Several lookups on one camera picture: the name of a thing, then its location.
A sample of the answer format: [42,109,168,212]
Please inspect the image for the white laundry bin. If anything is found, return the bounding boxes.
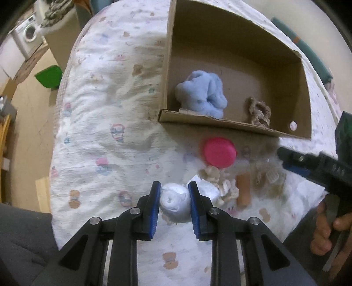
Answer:
[38,0,83,72]

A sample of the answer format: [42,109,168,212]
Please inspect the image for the person's right hand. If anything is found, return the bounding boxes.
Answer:
[310,202,352,275]

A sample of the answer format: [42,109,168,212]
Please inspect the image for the white printed blanket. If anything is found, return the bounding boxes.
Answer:
[49,0,341,286]

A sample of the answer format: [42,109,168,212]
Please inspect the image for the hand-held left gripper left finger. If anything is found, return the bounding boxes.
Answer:
[33,181,161,286]

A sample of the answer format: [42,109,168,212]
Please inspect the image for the white sock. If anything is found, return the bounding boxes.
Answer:
[159,183,191,224]

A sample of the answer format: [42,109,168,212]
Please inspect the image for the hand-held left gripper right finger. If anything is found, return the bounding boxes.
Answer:
[188,181,317,286]

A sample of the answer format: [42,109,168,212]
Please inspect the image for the beige braided rope toy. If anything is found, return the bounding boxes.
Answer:
[246,96,272,127]

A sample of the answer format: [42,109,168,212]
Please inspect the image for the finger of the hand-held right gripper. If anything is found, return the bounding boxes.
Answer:
[277,147,330,191]

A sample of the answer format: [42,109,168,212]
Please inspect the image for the light blue plush cloth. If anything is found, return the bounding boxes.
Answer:
[175,71,228,119]

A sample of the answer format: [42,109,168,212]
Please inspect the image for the grey pants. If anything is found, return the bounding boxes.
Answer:
[0,202,59,286]

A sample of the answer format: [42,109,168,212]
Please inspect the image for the brown cardboard box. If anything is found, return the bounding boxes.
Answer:
[158,0,312,141]

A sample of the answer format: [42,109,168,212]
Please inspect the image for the camouflage cloth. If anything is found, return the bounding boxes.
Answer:
[40,0,71,28]

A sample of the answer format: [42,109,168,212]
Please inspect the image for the white washing machine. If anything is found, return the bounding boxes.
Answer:
[10,14,42,59]

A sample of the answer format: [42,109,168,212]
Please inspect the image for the wooden chair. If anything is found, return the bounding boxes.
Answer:
[0,113,12,204]

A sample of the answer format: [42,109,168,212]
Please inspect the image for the green plastic bin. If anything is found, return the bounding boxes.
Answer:
[34,65,64,90]

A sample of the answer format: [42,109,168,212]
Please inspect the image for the white crumpled cloth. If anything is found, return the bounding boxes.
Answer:
[187,174,220,204]

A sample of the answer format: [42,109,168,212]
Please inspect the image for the orange cylinder toy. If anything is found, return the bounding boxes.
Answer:
[236,173,251,207]

